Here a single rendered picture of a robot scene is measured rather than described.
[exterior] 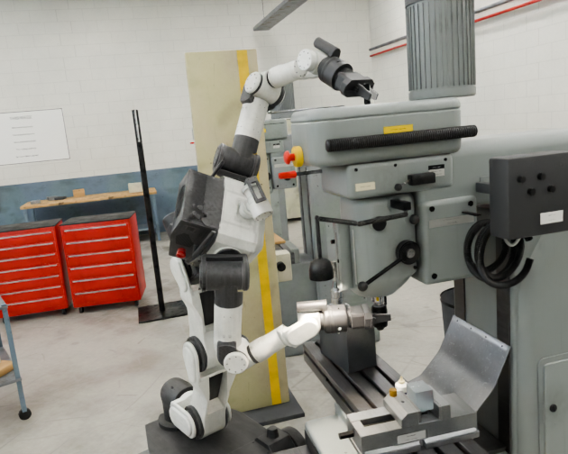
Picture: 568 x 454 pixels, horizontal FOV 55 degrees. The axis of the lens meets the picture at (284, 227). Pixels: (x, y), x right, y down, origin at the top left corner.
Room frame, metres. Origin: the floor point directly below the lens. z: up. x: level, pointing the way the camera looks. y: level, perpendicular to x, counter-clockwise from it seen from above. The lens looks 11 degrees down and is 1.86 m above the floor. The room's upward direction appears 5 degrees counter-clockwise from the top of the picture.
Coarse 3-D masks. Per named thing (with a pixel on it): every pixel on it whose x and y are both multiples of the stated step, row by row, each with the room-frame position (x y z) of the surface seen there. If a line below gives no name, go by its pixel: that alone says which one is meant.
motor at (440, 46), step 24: (408, 0) 1.68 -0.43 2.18; (432, 0) 1.62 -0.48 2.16; (456, 0) 1.62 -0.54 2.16; (408, 24) 1.70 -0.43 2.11; (432, 24) 1.63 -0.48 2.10; (456, 24) 1.62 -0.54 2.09; (408, 48) 1.70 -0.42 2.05; (432, 48) 1.63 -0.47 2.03; (456, 48) 1.62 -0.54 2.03; (408, 72) 1.72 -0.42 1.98; (432, 72) 1.63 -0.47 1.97; (456, 72) 1.62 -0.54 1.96; (408, 96) 1.72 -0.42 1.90; (432, 96) 1.62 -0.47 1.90; (456, 96) 1.62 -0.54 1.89
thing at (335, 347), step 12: (324, 336) 1.98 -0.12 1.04; (336, 336) 1.88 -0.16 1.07; (348, 336) 1.82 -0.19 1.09; (360, 336) 1.84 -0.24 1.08; (372, 336) 1.86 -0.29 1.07; (324, 348) 1.99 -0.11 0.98; (336, 348) 1.89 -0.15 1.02; (348, 348) 1.82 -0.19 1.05; (360, 348) 1.84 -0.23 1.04; (372, 348) 1.86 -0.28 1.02; (336, 360) 1.90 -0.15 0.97; (348, 360) 1.82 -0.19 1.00; (360, 360) 1.83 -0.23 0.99; (372, 360) 1.85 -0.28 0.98; (348, 372) 1.82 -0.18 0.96
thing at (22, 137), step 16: (16, 112) 9.71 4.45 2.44; (32, 112) 9.78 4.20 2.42; (48, 112) 9.84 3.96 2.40; (0, 128) 9.64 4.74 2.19; (16, 128) 9.70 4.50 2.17; (32, 128) 9.77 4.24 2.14; (48, 128) 9.83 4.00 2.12; (64, 128) 9.90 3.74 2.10; (0, 144) 9.62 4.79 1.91; (16, 144) 9.69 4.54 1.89; (32, 144) 9.75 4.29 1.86; (48, 144) 9.82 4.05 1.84; (64, 144) 9.89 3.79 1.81; (0, 160) 9.61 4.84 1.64; (16, 160) 9.68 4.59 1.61; (32, 160) 9.74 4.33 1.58; (48, 160) 9.81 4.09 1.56
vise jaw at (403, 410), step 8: (400, 392) 1.46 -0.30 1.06; (384, 400) 1.45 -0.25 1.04; (392, 400) 1.42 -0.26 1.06; (400, 400) 1.41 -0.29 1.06; (408, 400) 1.41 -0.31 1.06; (392, 408) 1.40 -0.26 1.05; (400, 408) 1.37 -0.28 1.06; (408, 408) 1.36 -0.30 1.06; (416, 408) 1.36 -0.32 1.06; (392, 416) 1.39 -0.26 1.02; (400, 416) 1.35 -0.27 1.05; (408, 416) 1.34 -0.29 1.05; (416, 416) 1.34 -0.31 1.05; (400, 424) 1.34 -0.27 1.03; (408, 424) 1.34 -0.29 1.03; (416, 424) 1.34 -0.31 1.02
